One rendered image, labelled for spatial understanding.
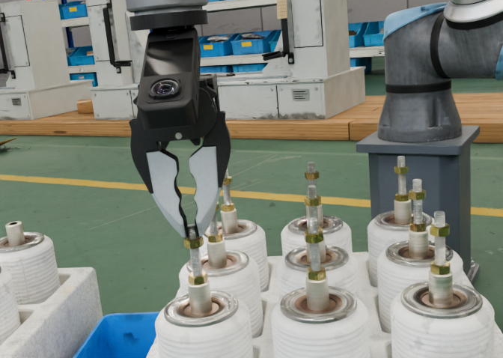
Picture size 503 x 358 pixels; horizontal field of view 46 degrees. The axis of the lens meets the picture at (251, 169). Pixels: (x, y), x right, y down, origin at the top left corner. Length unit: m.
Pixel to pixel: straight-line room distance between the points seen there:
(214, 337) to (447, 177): 0.62
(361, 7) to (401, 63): 8.31
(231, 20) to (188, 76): 9.89
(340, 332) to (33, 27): 3.60
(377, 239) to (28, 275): 0.48
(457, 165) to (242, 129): 1.89
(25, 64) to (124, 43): 0.77
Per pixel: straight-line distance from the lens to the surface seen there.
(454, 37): 1.03
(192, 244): 0.59
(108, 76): 3.53
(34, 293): 0.91
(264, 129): 2.82
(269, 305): 0.78
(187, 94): 0.47
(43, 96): 4.02
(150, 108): 0.47
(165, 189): 0.57
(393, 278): 0.70
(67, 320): 0.90
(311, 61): 2.82
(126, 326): 0.95
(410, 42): 1.08
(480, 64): 1.03
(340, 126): 2.66
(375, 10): 9.32
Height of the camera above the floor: 0.52
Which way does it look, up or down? 13 degrees down
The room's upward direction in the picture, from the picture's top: 5 degrees counter-clockwise
